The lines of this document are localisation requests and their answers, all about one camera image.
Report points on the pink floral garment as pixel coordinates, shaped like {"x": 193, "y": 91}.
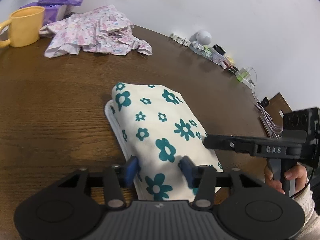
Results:
{"x": 100, "y": 30}

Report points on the white power strip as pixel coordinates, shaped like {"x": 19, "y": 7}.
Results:
{"x": 248, "y": 81}

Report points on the white astronaut speaker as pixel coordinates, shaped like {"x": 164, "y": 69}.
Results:
{"x": 203, "y": 37}

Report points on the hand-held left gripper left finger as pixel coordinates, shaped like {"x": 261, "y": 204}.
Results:
{"x": 131, "y": 170}

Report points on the black charger adapter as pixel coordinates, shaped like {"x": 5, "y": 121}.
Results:
{"x": 219, "y": 49}

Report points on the wooden chair back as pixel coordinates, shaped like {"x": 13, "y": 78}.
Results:
{"x": 277, "y": 105}

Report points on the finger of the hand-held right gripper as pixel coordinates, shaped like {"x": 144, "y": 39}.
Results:
{"x": 225, "y": 142}

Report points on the cream green floral dress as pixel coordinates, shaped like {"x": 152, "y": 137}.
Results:
{"x": 155, "y": 120}

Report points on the small black device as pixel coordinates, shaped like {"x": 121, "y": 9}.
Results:
{"x": 264, "y": 101}

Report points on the green liquid bottle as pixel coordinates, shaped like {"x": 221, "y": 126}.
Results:
{"x": 242, "y": 76}

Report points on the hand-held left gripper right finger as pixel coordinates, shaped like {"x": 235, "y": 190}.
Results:
{"x": 187, "y": 171}

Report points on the grey tin box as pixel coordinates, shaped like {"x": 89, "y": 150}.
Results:
{"x": 217, "y": 58}

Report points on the green white small packs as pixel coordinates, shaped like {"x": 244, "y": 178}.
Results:
{"x": 206, "y": 52}

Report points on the yellow mug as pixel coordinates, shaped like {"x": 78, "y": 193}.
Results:
{"x": 25, "y": 27}

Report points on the person's right hand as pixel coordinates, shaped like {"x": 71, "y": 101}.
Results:
{"x": 301, "y": 177}

